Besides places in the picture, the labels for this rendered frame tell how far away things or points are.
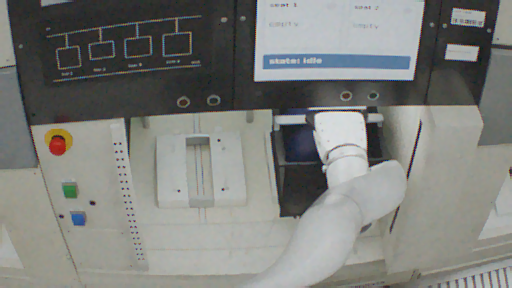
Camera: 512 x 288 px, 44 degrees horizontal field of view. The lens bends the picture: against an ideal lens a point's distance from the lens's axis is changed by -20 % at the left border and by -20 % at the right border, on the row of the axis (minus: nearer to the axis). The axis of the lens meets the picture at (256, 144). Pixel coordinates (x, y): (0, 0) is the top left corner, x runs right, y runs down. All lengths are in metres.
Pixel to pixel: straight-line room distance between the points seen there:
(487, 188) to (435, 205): 0.19
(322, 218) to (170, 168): 0.89
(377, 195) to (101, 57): 0.52
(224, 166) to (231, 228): 0.16
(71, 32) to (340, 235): 0.53
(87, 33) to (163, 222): 0.77
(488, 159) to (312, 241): 0.66
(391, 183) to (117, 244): 0.64
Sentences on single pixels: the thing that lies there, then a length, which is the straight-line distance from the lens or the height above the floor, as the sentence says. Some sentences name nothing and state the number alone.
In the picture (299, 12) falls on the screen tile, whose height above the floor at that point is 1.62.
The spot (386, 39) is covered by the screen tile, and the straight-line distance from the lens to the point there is 1.22.
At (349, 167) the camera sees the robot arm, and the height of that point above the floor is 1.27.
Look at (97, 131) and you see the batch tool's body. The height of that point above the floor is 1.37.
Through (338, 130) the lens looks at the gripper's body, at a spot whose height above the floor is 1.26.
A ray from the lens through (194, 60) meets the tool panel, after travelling 1.21.
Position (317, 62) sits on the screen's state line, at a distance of 1.23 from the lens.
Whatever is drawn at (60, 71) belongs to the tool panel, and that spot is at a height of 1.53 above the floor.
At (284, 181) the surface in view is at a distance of 1.58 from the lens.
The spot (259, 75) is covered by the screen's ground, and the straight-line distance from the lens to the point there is 1.24.
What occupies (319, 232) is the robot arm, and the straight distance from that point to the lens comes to 1.01.
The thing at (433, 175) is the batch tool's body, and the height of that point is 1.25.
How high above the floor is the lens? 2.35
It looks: 49 degrees down
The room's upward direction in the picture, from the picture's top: 2 degrees clockwise
